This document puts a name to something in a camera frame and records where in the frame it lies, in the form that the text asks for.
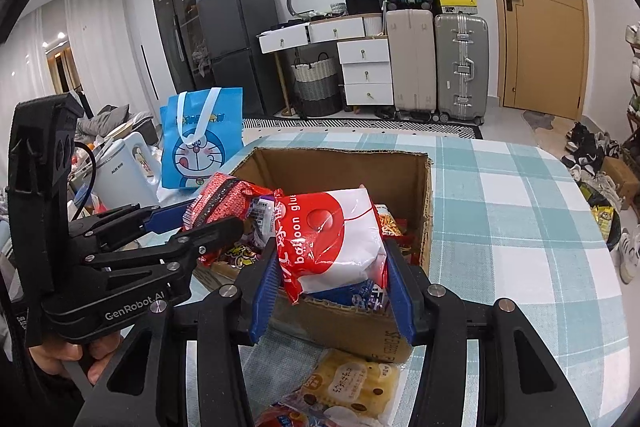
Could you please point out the black white patterned rug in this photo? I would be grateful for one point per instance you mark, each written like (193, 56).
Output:
(350, 124)

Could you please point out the grey doormat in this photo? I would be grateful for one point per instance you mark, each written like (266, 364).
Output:
(539, 119)

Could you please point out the red white snack bag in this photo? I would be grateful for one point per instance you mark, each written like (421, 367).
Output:
(340, 247)

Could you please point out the black trash bag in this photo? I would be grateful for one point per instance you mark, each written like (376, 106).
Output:
(590, 196)

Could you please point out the pile of shoes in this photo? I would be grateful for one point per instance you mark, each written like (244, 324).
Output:
(590, 152)

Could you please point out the yellow snack packet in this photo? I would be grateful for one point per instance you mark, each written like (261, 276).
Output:
(603, 219)

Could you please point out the red blue snack packet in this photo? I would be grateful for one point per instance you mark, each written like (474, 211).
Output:
(285, 417)

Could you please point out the woven laundry basket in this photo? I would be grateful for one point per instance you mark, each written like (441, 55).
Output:
(317, 87)

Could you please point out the person's left hand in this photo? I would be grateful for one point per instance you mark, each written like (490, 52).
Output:
(50, 354)

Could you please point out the small cardboard box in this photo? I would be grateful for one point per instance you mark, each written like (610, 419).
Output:
(622, 177)

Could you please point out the white drawer desk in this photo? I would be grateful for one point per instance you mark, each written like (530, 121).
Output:
(365, 72)

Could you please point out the red black snack packet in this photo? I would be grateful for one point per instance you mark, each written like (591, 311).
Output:
(220, 197)

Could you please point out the shoe rack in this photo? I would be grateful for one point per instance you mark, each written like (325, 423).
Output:
(634, 107)

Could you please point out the black basket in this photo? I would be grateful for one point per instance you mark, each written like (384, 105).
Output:
(362, 4)

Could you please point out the grey refrigerator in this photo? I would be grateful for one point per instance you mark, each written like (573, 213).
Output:
(235, 32)

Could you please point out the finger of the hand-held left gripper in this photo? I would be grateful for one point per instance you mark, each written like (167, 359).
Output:
(167, 216)
(210, 237)

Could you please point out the white sneaker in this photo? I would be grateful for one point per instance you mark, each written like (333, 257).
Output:
(629, 257)

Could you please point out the blue cartoon tote bag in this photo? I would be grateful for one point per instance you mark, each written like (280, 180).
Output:
(200, 147)

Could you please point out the grey cloth pile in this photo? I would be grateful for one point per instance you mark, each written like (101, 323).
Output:
(107, 117)

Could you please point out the wooden door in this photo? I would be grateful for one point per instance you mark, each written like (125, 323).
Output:
(545, 32)

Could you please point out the white electric appliance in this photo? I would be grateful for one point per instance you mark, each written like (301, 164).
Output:
(125, 172)

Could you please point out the brown cardboard box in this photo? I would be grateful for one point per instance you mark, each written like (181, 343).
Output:
(325, 172)

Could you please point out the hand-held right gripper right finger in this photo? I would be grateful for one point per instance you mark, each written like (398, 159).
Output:
(400, 297)

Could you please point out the green white checked tablecloth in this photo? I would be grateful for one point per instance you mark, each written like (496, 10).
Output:
(500, 232)

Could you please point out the yellow black shoe box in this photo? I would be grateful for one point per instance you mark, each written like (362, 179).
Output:
(455, 6)

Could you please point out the dark glass cabinet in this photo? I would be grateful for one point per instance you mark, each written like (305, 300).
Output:
(170, 7)

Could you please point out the beige suitcase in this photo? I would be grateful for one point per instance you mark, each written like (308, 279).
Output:
(410, 62)

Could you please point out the silver suitcase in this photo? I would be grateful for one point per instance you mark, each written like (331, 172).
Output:
(460, 67)

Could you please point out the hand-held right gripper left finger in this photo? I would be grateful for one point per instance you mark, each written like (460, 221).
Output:
(262, 302)

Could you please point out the cookie pack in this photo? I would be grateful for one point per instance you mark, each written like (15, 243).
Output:
(350, 382)

